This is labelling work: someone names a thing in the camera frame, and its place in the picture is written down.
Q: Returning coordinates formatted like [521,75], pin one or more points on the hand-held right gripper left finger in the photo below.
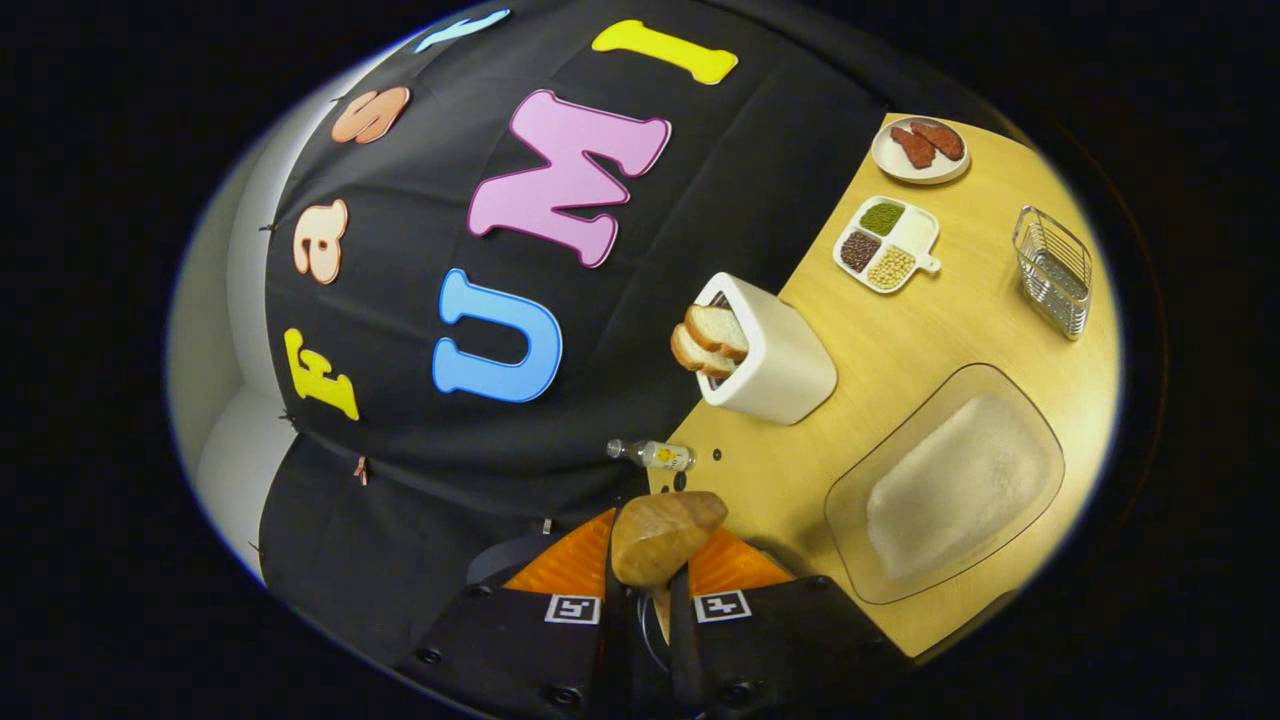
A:
[530,650]

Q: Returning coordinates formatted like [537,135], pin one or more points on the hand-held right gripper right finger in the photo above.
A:
[770,640]

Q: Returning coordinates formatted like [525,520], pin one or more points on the wooden spoon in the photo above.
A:
[660,540]

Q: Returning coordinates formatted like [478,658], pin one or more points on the clear rice tray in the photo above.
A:
[860,500]

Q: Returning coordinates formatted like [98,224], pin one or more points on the small clear bottle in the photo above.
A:
[660,456]

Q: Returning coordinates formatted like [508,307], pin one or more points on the copper spring clip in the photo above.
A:
[361,470]

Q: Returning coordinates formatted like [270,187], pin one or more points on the white toaster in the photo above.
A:
[790,370]

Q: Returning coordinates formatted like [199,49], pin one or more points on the yellow soybeans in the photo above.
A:
[891,268]

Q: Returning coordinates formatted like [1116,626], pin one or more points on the dark red beans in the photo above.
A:
[860,252]

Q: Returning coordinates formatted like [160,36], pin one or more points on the white divided dish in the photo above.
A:
[918,232]

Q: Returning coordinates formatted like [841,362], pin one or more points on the green mung beans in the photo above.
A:
[882,218]

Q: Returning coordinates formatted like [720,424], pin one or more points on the round white plate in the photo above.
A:
[935,172]

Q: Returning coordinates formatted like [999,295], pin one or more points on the red meat slice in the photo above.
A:
[915,150]
[940,140]

